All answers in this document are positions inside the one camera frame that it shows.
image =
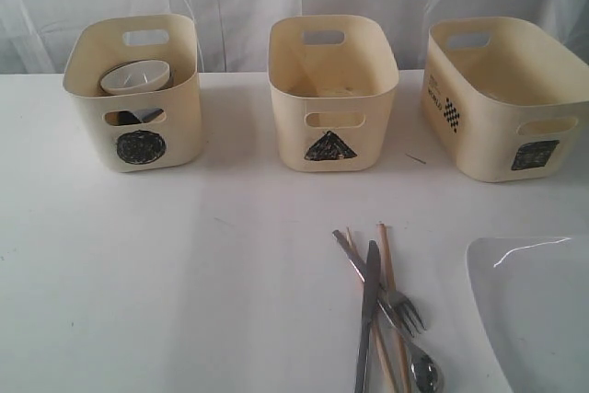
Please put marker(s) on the stainless steel bowl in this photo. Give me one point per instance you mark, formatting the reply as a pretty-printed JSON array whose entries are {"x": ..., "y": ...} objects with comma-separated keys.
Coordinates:
[{"x": 131, "y": 117}]

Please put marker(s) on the white plastic bowl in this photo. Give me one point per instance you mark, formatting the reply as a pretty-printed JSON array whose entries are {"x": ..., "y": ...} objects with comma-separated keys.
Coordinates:
[{"x": 136, "y": 77}]

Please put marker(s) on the steel spoon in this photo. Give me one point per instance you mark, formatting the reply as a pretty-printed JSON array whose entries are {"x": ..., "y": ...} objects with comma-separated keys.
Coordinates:
[{"x": 427, "y": 375}]

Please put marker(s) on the cream bin with triangle mark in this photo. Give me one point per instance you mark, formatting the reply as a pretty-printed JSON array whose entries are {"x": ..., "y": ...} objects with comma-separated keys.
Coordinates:
[{"x": 333, "y": 81}]

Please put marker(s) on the cream bin with circle mark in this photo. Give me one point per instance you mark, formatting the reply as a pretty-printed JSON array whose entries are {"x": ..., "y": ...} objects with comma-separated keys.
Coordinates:
[{"x": 175, "y": 138}]

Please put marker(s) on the right wooden chopstick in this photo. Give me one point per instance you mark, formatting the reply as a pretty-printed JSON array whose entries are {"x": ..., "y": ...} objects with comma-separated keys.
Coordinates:
[{"x": 391, "y": 287}]

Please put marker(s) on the cream bin with square mark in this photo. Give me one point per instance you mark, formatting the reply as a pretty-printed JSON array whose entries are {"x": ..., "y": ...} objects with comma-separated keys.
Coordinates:
[{"x": 506, "y": 100}]

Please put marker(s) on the white square plate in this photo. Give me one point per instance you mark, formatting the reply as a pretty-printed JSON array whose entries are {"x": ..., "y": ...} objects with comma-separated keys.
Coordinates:
[{"x": 532, "y": 297}]

